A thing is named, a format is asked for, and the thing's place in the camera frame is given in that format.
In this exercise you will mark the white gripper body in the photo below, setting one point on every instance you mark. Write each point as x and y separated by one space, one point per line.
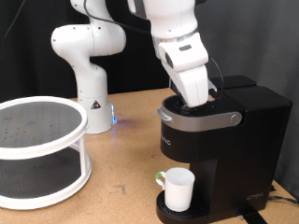
193 85

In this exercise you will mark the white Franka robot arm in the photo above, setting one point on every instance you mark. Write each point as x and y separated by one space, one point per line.
92 77

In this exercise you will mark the black Keurig coffee machine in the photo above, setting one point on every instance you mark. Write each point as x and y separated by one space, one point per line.
249 140

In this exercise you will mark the black Keurig drip tray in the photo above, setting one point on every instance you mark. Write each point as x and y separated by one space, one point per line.
199 214

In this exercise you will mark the black tape strip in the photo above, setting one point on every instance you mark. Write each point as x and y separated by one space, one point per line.
253 218

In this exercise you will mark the white two-tier turntable shelf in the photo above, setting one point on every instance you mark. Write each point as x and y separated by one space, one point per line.
40 149

